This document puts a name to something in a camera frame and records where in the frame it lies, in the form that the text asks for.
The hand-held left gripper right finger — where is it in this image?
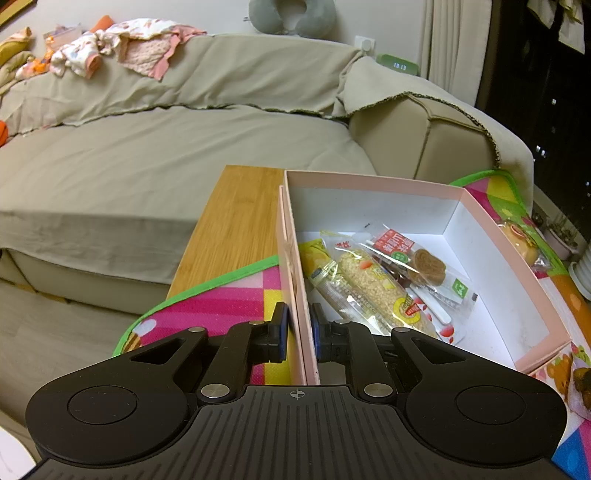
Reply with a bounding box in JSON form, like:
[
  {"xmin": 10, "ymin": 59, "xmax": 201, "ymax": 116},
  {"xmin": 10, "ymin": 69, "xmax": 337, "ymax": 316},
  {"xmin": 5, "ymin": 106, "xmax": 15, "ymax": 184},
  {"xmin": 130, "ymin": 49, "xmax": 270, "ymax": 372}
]
[{"xmin": 310, "ymin": 302, "xmax": 462, "ymax": 402}]

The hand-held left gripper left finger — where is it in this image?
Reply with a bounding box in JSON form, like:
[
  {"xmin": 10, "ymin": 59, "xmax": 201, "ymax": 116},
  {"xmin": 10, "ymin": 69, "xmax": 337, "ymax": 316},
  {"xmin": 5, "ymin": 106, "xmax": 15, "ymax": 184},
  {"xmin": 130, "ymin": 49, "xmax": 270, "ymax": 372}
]
[{"xmin": 130, "ymin": 302, "xmax": 293, "ymax": 403}]

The rice roll snack packet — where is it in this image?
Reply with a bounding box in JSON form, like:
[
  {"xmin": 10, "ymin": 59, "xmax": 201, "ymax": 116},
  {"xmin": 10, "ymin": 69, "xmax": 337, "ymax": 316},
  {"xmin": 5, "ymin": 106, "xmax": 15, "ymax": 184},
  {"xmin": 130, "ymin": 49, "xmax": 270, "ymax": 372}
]
[{"xmin": 320, "ymin": 230, "xmax": 440, "ymax": 341}]

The yellow snack packet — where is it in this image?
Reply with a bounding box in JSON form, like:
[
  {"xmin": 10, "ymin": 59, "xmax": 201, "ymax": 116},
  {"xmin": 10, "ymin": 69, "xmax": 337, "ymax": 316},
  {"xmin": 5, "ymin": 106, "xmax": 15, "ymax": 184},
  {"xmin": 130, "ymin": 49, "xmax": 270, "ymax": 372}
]
[{"xmin": 298, "ymin": 237, "xmax": 341, "ymax": 288}]

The white spoon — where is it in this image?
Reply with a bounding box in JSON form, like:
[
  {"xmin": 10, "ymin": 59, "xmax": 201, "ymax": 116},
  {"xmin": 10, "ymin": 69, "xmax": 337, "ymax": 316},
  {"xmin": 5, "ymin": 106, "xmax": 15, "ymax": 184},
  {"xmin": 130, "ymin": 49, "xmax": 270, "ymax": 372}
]
[{"xmin": 409, "ymin": 286, "xmax": 468, "ymax": 346}]

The clear packet with brown disc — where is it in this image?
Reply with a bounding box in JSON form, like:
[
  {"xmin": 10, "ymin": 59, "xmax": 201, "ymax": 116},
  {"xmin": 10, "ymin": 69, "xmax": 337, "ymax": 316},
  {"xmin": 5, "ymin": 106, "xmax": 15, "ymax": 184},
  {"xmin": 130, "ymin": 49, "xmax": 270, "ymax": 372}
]
[{"xmin": 355, "ymin": 222, "xmax": 481, "ymax": 311}]

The pink cardboard box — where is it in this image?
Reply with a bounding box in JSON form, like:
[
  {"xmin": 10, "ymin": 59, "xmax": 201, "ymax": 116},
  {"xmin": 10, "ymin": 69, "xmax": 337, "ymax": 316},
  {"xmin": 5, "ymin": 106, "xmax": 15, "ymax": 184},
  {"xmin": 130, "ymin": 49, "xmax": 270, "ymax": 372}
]
[{"xmin": 276, "ymin": 170, "xmax": 574, "ymax": 387}]

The colourful cartoon play mat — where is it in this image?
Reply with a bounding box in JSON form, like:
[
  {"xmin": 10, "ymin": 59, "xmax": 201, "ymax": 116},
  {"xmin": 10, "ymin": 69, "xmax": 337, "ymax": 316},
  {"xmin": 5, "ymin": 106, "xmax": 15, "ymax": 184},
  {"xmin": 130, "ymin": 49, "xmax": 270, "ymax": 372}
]
[{"xmin": 113, "ymin": 170, "xmax": 591, "ymax": 480}]

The bread bun packet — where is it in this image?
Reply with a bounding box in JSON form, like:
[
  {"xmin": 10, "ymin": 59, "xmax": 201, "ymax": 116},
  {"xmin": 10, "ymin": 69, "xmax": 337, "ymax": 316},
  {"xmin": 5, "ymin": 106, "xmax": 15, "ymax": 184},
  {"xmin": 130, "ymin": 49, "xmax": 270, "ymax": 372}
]
[{"xmin": 500, "ymin": 220, "xmax": 551, "ymax": 269}]

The beige sofa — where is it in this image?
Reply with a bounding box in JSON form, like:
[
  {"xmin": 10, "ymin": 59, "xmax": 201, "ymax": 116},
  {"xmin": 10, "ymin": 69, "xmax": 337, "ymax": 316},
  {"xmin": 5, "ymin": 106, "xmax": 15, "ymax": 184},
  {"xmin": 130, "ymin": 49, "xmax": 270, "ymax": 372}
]
[{"xmin": 0, "ymin": 32, "xmax": 536, "ymax": 326}]

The small white planter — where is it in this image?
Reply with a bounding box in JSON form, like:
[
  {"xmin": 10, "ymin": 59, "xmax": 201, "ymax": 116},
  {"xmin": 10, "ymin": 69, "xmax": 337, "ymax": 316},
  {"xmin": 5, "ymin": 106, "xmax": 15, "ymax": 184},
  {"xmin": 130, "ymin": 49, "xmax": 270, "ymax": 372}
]
[{"xmin": 531, "ymin": 215, "xmax": 579, "ymax": 260}]

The beige sofa cover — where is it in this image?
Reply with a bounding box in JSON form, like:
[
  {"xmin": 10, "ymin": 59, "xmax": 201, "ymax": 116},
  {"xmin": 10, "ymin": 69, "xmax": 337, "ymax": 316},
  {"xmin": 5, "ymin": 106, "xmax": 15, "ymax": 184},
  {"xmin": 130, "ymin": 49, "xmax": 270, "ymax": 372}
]
[{"xmin": 0, "ymin": 32, "xmax": 536, "ymax": 172}]

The dark brown snack packet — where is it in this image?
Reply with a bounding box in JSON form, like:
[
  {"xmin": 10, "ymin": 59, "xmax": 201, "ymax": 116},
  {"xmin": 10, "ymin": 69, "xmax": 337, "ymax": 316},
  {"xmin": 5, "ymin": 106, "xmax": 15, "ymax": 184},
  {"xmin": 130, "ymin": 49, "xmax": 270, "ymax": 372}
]
[{"xmin": 570, "ymin": 364, "xmax": 591, "ymax": 408}]

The white ribbed plant pot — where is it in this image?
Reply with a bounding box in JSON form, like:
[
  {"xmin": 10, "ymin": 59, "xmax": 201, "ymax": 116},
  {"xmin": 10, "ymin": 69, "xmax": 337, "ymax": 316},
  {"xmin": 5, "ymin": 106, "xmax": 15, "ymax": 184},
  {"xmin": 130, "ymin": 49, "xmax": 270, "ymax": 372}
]
[{"xmin": 567, "ymin": 260, "xmax": 591, "ymax": 302}]

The green digital clock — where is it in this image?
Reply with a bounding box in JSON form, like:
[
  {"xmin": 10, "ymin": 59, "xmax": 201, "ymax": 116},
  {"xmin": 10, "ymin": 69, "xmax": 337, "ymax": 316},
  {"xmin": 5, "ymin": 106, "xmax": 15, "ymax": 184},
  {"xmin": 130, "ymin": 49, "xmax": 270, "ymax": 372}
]
[{"xmin": 376, "ymin": 54, "xmax": 420, "ymax": 78}]

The grey neck pillow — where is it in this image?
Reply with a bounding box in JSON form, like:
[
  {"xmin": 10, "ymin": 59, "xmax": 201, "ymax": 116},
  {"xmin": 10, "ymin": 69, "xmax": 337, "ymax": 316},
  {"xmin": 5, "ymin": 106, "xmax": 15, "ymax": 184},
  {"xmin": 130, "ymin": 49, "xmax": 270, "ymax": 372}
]
[{"xmin": 244, "ymin": 0, "xmax": 337, "ymax": 39}]

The dark glass window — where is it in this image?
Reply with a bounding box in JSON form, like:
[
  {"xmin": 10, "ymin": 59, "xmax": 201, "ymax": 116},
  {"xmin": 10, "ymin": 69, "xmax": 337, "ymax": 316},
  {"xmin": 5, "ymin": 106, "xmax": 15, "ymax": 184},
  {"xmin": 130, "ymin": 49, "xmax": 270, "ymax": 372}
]
[{"xmin": 475, "ymin": 0, "xmax": 591, "ymax": 241}]

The cream curtain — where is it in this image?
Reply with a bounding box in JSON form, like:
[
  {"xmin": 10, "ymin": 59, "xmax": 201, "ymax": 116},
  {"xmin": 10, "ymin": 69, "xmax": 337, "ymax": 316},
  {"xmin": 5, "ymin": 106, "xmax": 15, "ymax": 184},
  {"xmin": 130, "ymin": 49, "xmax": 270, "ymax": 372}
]
[{"xmin": 420, "ymin": 0, "xmax": 493, "ymax": 108}]

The pile of baby clothes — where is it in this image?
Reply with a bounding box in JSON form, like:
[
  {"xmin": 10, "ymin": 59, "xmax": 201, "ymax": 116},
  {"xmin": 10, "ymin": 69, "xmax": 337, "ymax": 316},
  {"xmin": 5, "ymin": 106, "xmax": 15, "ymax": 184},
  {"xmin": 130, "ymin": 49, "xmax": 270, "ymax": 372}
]
[{"xmin": 0, "ymin": 16, "xmax": 208, "ymax": 96}]

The hanging white cloth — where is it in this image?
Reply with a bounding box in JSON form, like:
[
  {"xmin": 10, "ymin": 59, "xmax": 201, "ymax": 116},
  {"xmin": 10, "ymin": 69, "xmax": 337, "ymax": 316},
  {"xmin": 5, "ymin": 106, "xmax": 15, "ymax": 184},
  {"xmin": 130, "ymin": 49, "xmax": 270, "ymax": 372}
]
[{"xmin": 526, "ymin": 0, "xmax": 585, "ymax": 52}]

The small framed wall picture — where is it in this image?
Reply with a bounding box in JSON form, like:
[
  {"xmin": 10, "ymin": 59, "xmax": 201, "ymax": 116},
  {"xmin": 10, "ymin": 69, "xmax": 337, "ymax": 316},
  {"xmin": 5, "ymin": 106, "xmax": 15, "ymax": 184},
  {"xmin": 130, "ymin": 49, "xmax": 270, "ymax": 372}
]
[{"xmin": 0, "ymin": 0, "xmax": 38, "ymax": 27}]

